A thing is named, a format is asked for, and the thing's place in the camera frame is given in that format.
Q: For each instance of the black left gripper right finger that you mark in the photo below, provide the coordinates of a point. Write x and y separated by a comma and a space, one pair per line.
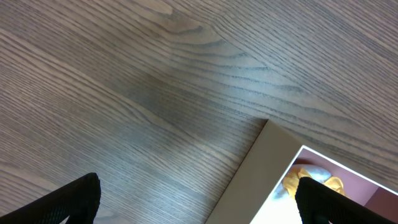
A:
318, 204

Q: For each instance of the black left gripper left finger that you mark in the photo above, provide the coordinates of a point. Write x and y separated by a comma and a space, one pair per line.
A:
75, 203

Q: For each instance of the white plush duck toy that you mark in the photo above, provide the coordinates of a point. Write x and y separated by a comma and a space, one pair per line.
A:
281, 207

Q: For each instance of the white box with pink interior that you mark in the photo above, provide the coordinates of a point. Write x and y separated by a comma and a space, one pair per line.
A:
271, 156

